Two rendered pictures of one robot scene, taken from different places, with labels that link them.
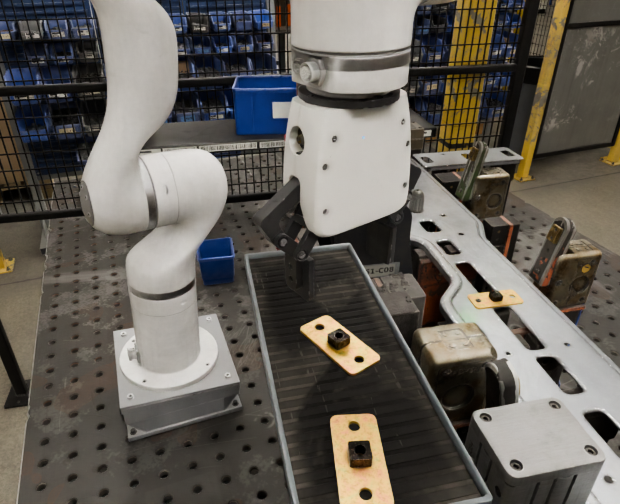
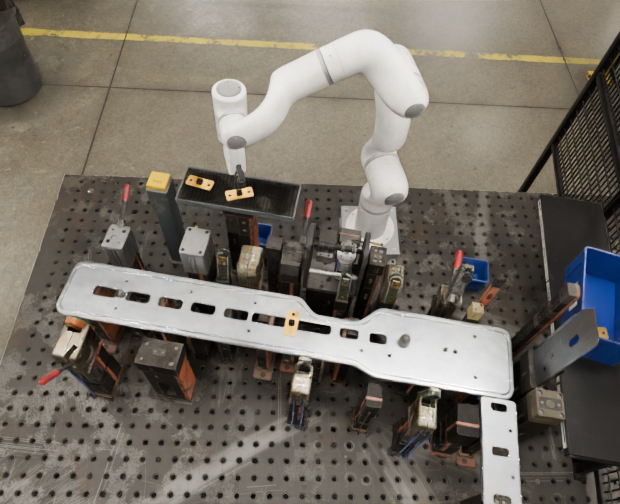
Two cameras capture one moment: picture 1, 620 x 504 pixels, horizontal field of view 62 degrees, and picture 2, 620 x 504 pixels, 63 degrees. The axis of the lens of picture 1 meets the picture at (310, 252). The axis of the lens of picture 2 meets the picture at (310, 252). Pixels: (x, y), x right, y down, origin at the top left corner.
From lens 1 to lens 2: 1.56 m
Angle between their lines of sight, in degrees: 72
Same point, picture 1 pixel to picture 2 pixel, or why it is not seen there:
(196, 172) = (377, 179)
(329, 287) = (269, 202)
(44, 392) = not seen: hidden behind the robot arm
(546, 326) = (263, 331)
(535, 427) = (196, 241)
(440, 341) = (251, 251)
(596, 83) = not seen: outside the picture
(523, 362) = (248, 305)
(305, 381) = (229, 181)
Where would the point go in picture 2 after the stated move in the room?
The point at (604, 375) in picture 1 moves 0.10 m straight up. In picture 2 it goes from (226, 330) to (223, 315)
